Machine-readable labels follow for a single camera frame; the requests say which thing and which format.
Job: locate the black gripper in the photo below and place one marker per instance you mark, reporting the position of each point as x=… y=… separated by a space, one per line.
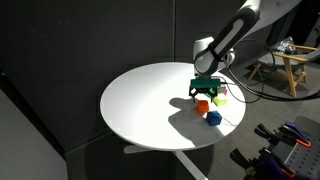
x=204 y=90

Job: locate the orange block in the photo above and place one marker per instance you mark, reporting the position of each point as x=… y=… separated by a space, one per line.
x=203 y=106

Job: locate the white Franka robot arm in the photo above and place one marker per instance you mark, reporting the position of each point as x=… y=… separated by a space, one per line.
x=230 y=31

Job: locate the yellow-green block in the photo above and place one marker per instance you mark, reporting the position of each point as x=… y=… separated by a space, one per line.
x=220 y=100

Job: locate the grey block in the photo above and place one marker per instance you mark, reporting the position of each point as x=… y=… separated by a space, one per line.
x=220 y=90

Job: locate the pink block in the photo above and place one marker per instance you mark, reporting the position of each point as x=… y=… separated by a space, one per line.
x=225 y=91

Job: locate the blue block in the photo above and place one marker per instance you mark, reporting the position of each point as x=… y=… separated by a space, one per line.
x=214 y=118

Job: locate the round white table top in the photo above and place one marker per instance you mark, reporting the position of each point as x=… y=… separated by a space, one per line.
x=150 y=106

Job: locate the white table base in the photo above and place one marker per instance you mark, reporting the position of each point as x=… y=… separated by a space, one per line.
x=190 y=165

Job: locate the black spring clamp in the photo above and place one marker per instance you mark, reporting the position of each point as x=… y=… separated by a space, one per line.
x=265 y=132

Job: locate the large purple black clamp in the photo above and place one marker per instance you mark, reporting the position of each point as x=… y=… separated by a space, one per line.
x=263 y=165

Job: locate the wooden chair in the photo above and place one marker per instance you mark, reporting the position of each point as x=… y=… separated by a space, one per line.
x=290 y=63

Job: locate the clear plastic bag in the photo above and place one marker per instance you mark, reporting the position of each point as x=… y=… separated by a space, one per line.
x=283 y=45

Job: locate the grey perforated board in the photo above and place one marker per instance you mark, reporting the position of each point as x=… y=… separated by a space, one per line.
x=305 y=156

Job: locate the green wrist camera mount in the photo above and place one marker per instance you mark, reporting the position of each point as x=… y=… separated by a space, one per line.
x=205 y=82

